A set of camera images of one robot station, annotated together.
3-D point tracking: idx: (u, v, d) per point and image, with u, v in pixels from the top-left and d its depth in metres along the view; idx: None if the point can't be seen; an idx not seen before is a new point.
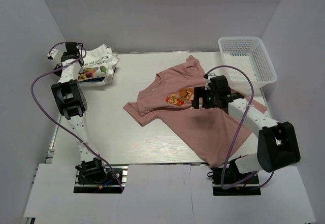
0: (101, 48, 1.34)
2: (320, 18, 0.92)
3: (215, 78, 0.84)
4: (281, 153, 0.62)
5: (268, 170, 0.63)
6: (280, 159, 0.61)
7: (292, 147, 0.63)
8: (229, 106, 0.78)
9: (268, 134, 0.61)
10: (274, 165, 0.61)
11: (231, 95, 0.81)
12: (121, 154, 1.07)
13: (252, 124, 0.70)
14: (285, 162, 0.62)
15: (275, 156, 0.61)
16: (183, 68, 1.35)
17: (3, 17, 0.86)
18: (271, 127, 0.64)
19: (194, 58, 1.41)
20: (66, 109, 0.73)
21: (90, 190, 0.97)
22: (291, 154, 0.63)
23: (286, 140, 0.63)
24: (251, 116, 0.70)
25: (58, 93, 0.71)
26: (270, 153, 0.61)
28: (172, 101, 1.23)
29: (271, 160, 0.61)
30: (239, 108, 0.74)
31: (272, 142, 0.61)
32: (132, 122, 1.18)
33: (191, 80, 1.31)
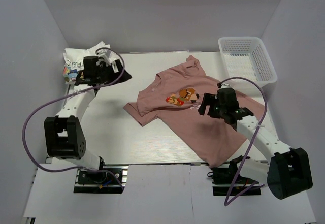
0: (99, 45, 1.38)
2: (319, 18, 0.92)
3: (223, 93, 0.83)
4: (293, 180, 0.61)
5: (280, 197, 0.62)
6: (291, 187, 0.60)
7: (305, 174, 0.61)
8: (238, 123, 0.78)
9: (281, 162, 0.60)
10: (286, 193, 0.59)
11: (239, 111, 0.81)
12: (121, 153, 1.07)
13: (263, 148, 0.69)
14: (296, 190, 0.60)
15: (287, 184, 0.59)
16: (183, 68, 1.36)
17: (3, 18, 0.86)
18: (284, 154, 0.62)
19: (194, 58, 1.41)
20: (54, 151, 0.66)
21: (89, 190, 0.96)
22: (303, 181, 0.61)
23: (298, 165, 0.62)
24: (261, 137, 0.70)
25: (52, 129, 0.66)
26: (282, 179, 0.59)
28: (172, 101, 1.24)
29: (283, 187, 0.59)
30: (248, 127, 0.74)
31: (285, 169, 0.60)
32: (132, 122, 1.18)
33: (191, 79, 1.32)
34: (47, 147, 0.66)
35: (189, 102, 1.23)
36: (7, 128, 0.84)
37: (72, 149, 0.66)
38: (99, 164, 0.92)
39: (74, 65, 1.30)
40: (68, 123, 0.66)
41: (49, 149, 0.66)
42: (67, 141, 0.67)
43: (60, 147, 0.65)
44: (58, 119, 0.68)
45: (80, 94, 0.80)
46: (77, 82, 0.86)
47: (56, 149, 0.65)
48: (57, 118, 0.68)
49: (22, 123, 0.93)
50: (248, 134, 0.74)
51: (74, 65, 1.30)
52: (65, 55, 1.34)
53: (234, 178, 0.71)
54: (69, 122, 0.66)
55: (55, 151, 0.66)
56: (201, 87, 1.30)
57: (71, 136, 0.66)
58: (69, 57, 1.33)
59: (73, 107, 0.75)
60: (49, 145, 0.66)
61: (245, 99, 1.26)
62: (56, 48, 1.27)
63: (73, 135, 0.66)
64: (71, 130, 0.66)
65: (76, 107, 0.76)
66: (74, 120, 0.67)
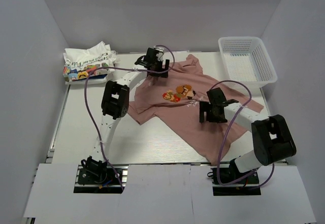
0: (99, 45, 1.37)
2: (319, 18, 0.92)
3: (211, 91, 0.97)
4: (277, 145, 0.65)
5: (266, 164, 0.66)
6: (275, 152, 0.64)
7: (287, 139, 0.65)
8: (225, 110, 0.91)
9: (262, 128, 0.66)
10: (270, 158, 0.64)
11: (226, 101, 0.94)
12: (120, 151, 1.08)
13: (247, 121, 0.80)
14: (281, 155, 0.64)
15: (270, 149, 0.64)
16: (180, 67, 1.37)
17: (3, 18, 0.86)
18: (264, 121, 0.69)
19: (192, 56, 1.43)
20: (106, 106, 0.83)
21: (90, 190, 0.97)
22: (286, 145, 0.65)
23: (279, 131, 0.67)
24: (244, 113, 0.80)
25: (108, 89, 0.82)
26: (264, 145, 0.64)
28: (169, 97, 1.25)
29: (267, 152, 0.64)
30: (233, 108, 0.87)
31: (266, 134, 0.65)
32: (130, 121, 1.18)
33: (188, 76, 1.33)
34: (102, 100, 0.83)
35: (186, 99, 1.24)
36: (7, 128, 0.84)
37: (118, 109, 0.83)
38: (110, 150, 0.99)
39: (74, 65, 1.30)
40: (121, 90, 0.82)
41: (103, 102, 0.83)
42: (115, 103, 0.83)
43: (110, 105, 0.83)
44: (116, 85, 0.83)
45: (136, 73, 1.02)
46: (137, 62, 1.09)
47: (108, 105, 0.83)
48: (115, 83, 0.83)
49: (22, 123, 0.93)
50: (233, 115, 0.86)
51: (74, 65, 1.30)
52: (65, 55, 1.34)
53: (218, 170, 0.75)
54: (123, 90, 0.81)
55: (106, 106, 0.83)
56: (198, 83, 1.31)
57: (121, 100, 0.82)
58: (70, 57, 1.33)
59: (128, 80, 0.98)
60: (103, 100, 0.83)
61: (241, 98, 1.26)
62: (56, 48, 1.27)
63: (121, 101, 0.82)
64: (122, 96, 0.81)
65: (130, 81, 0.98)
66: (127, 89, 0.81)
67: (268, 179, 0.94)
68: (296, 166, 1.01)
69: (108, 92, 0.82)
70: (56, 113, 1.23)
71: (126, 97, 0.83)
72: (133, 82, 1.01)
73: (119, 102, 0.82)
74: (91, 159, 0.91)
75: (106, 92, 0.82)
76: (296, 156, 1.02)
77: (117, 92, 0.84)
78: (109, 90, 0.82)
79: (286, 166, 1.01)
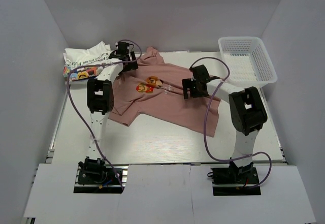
0: (99, 45, 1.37)
2: (320, 17, 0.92)
3: (195, 68, 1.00)
4: (251, 114, 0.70)
5: (241, 130, 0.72)
6: (249, 118, 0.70)
7: (259, 107, 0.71)
8: (208, 86, 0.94)
9: (237, 98, 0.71)
10: (244, 124, 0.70)
11: (209, 78, 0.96)
12: (109, 147, 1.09)
13: (224, 94, 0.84)
14: (254, 122, 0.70)
15: (244, 116, 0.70)
16: (141, 61, 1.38)
17: (3, 17, 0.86)
18: (240, 93, 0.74)
19: (151, 48, 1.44)
20: (93, 103, 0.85)
21: (90, 190, 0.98)
22: (259, 113, 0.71)
23: (252, 101, 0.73)
24: (223, 86, 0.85)
25: (91, 87, 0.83)
26: (240, 114, 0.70)
28: (143, 89, 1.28)
29: (242, 120, 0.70)
30: (213, 84, 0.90)
31: (240, 104, 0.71)
32: (116, 125, 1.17)
33: (152, 68, 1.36)
34: (88, 99, 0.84)
35: (158, 87, 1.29)
36: (7, 127, 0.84)
37: (105, 104, 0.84)
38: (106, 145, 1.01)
39: (74, 65, 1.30)
40: (104, 85, 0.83)
41: (89, 101, 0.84)
42: (101, 99, 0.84)
43: (96, 102, 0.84)
44: (97, 81, 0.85)
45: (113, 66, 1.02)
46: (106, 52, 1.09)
47: (94, 102, 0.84)
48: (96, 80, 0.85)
49: (22, 123, 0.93)
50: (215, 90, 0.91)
51: (74, 65, 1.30)
52: (65, 55, 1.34)
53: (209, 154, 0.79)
54: (105, 84, 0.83)
55: (93, 103, 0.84)
56: (166, 72, 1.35)
57: (106, 94, 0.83)
58: (69, 57, 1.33)
59: (108, 74, 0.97)
60: (88, 98, 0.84)
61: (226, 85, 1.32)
62: (56, 48, 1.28)
63: (107, 95, 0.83)
64: (106, 90, 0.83)
65: (110, 74, 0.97)
66: (109, 83, 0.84)
67: (267, 175, 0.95)
68: (296, 166, 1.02)
69: (92, 89, 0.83)
70: (56, 113, 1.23)
71: (110, 91, 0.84)
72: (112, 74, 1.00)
73: (105, 97, 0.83)
74: (89, 160, 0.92)
75: (89, 89, 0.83)
76: (296, 157, 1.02)
77: (99, 89, 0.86)
78: (91, 88, 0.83)
79: (286, 166, 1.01)
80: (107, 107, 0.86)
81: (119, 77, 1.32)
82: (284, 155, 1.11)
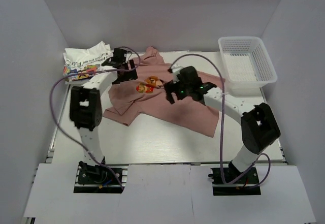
0: (99, 45, 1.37)
2: (320, 16, 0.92)
3: (185, 71, 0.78)
4: (264, 133, 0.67)
5: (257, 151, 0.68)
6: (264, 139, 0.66)
7: (272, 126, 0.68)
8: (205, 98, 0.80)
9: (251, 120, 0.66)
10: (261, 147, 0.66)
11: (204, 86, 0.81)
12: (109, 147, 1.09)
13: (232, 112, 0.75)
14: (269, 140, 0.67)
15: (260, 138, 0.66)
16: (141, 61, 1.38)
17: (3, 17, 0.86)
18: (251, 111, 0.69)
19: (151, 48, 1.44)
20: (75, 115, 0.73)
21: (90, 190, 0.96)
22: (272, 130, 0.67)
23: (265, 119, 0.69)
24: (227, 102, 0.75)
25: (75, 96, 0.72)
26: (255, 136, 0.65)
28: (143, 89, 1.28)
29: (257, 142, 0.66)
30: (214, 97, 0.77)
31: (254, 125, 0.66)
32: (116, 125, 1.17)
33: (152, 68, 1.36)
34: (70, 110, 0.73)
35: (158, 87, 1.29)
36: (7, 127, 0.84)
37: (89, 118, 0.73)
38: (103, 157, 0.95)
39: (74, 65, 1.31)
40: (90, 95, 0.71)
41: (71, 112, 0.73)
42: (86, 111, 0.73)
43: (79, 114, 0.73)
44: (83, 89, 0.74)
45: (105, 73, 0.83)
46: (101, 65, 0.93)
47: (78, 114, 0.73)
48: (82, 89, 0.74)
49: (22, 123, 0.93)
50: (215, 103, 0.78)
51: (74, 65, 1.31)
52: (65, 55, 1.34)
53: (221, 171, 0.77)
54: (90, 94, 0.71)
55: (76, 115, 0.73)
56: (166, 72, 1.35)
57: (91, 107, 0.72)
58: (69, 57, 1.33)
59: (97, 82, 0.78)
60: (71, 109, 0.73)
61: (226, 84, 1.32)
62: (56, 48, 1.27)
63: (92, 107, 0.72)
64: (92, 101, 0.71)
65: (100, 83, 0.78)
66: (95, 92, 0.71)
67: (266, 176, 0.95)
68: (296, 166, 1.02)
69: (76, 100, 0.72)
70: (56, 113, 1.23)
71: (96, 103, 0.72)
72: (103, 84, 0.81)
73: (90, 109, 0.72)
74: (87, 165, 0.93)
75: (72, 100, 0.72)
76: (296, 157, 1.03)
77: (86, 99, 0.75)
78: (74, 97, 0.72)
79: (286, 166, 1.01)
80: (93, 122, 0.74)
81: None
82: (284, 155, 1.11)
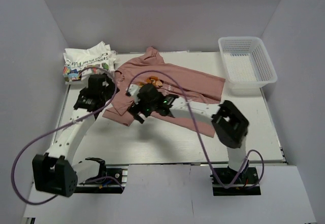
0: (99, 45, 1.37)
2: (320, 16, 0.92)
3: (144, 91, 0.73)
4: (235, 127, 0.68)
5: (235, 146, 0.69)
6: (238, 132, 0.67)
7: (240, 118, 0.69)
8: (172, 112, 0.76)
9: (220, 120, 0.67)
10: (238, 140, 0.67)
11: (167, 99, 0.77)
12: (109, 147, 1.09)
13: (200, 117, 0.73)
14: (242, 132, 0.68)
15: (233, 133, 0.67)
16: (141, 61, 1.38)
17: (3, 17, 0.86)
18: (217, 111, 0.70)
19: (152, 48, 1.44)
20: (44, 187, 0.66)
21: (90, 190, 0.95)
22: (241, 122, 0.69)
23: (231, 114, 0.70)
24: (195, 110, 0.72)
25: (39, 169, 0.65)
26: (229, 133, 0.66)
28: None
29: (233, 137, 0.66)
30: (182, 109, 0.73)
31: (225, 123, 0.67)
32: (116, 125, 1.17)
33: (151, 68, 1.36)
34: (37, 184, 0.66)
35: (158, 88, 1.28)
36: (7, 127, 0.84)
37: (60, 190, 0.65)
38: (98, 171, 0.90)
39: (74, 65, 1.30)
40: (57, 167, 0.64)
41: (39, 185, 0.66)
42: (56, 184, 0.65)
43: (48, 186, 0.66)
44: (49, 158, 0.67)
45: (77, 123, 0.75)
46: (78, 95, 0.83)
47: (46, 186, 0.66)
48: (46, 157, 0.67)
49: (22, 123, 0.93)
50: (185, 114, 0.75)
51: (74, 65, 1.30)
52: (65, 55, 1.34)
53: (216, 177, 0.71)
54: (57, 167, 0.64)
55: (44, 188, 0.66)
56: (166, 72, 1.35)
57: (60, 178, 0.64)
58: (69, 57, 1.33)
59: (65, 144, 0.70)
60: (38, 183, 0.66)
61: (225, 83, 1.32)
62: (56, 48, 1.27)
63: (61, 179, 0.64)
64: (59, 173, 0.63)
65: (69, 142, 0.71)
66: (62, 163, 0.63)
67: (261, 175, 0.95)
68: (296, 166, 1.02)
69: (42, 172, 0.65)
70: (56, 113, 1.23)
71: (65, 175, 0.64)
72: (74, 139, 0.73)
73: (60, 181, 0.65)
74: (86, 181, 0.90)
75: (38, 174, 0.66)
76: (296, 157, 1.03)
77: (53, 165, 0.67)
78: (41, 168, 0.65)
79: (286, 166, 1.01)
80: (65, 192, 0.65)
81: (119, 77, 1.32)
82: (284, 155, 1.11)
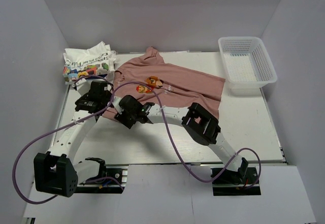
0: (99, 45, 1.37)
2: (320, 17, 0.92)
3: (123, 101, 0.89)
4: (205, 127, 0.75)
5: (207, 143, 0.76)
6: (208, 131, 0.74)
7: (208, 117, 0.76)
8: (150, 118, 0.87)
9: (189, 122, 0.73)
10: (209, 139, 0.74)
11: (143, 107, 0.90)
12: (108, 147, 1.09)
13: (173, 120, 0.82)
14: (212, 130, 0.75)
15: (204, 132, 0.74)
16: (141, 61, 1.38)
17: (4, 17, 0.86)
18: (188, 113, 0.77)
19: (152, 48, 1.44)
20: (44, 187, 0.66)
21: (90, 190, 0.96)
22: (211, 121, 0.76)
23: (200, 115, 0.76)
24: (167, 114, 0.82)
25: (40, 167, 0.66)
26: (199, 133, 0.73)
28: (142, 89, 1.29)
29: (204, 136, 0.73)
30: (157, 114, 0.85)
31: (195, 124, 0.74)
32: (116, 125, 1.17)
33: (151, 68, 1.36)
34: (37, 183, 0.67)
35: (158, 87, 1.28)
36: (6, 127, 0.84)
37: (60, 189, 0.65)
38: (98, 171, 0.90)
39: (74, 65, 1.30)
40: (58, 165, 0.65)
41: (39, 184, 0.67)
42: (56, 183, 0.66)
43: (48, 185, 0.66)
44: (50, 156, 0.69)
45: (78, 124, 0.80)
46: (79, 99, 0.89)
47: (46, 186, 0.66)
48: (48, 156, 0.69)
49: (22, 123, 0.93)
50: (159, 118, 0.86)
51: (74, 65, 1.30)
52: (65, 55, 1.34)
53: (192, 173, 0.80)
54: (58, 165, 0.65)
55: (44, 187, 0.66)
56: (165, 72, 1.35)
57: (60, 177, 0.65)
58: (69, 57, 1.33)
59: (67, 142, 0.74)
60: (39, 182, 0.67)
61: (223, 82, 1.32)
62: (56, 48, 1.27)
63: (62, 178, 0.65)
64: (60, 171, 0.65)
65: (70, 142, 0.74)
66: (63, 161, 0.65)
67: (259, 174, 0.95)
68: (296, 166, 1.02)
69: (42, 170, 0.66)
70: (56, 113, 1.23)
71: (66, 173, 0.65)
72: (75, 141, 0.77)
73: (60, 180, 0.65)
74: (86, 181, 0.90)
75: (39, 173, 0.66)
76: (296, 157, 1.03)
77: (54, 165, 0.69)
78: (41, 167, 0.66)
79: (287, 166, 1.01)
80: (66, 191, 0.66)
81: (119, 78, 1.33)
82: (284, 155, 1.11)
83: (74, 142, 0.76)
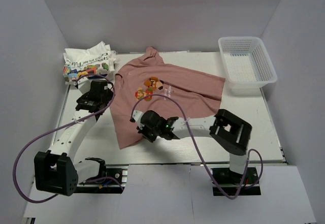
0: (99, 45, 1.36)
2: (319, 17, 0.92)
3: (147, 118, 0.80)
4: (238, 134, 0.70)
5: (242, 153, 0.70)
6: (241, 139, 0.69)
7: (240, 123, 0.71)
8: (175, 132, 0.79)
9: (219, 131, 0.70)
10: (244, 148, 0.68)
11: (168, 122, 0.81)
12: (108, 147, 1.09)
13: (200, 131, 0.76)
14: (246, 137, 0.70)
15: (237, 140, 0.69)
16: (140, 61, 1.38)
17: (3, 18, 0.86)
18: (216, 122, 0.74)
19: (151, 48, 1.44)
20: (43, 186, 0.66)
21: (90, 190, 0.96)
22: (243, 127, 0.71)
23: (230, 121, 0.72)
24: (193, 126, 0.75)
25: (40, 166, 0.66)
26: (232, 142, 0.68)
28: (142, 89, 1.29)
29: (237, 146, 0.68)
30: (182, 128, 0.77)
31: (225, 132, 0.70)
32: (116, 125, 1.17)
33: (151, 68, 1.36)
34: (37, 183, 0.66)
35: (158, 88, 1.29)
36: (6, 127, 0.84)
37: (60, 188, 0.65)
38: (98, 171, 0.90)
39: (74, 65, 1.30)
40: (58, 164, 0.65)
41: (39, 184, 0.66)
42: (56, 182, 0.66)
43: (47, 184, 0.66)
44: (50, 155, 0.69)
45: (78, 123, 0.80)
46: (79, 98, 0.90)
47: (46, 185, 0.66)
48: (49, 155, 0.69)
49: (22, 122, 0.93)
50: (185, 132, 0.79)
51: (74, 65, 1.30)
52: (65, 55, 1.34)
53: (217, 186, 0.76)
54: (59, 163, 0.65)
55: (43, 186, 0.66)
56: (165, 72, 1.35)
57: (61, 176, 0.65)
58: (69, 57, 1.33)
59: (67, 141, 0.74)
60: (39, 181, 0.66)
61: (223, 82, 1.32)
62: (56, 48, 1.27)
63: (62, 176, 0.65)
64: (61, 169, 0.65)
65: (71, 141, 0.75)
66: (64, 160, 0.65)
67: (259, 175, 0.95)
68: (296, 166, 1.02)
69: (42, 169, 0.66)
70: (56, 113, 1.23)
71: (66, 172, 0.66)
72: (75, 140, 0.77)
73: (60, 179, 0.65)
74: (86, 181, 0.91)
75: (38, 172, 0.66)
76: (296, 157, 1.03)
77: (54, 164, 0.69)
78: (41, 166, 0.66)
79: (286, 166, 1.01)
80: (66, 190, 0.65)
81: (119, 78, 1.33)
82: (284, 155, 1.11)
83: (74, 141, 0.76)
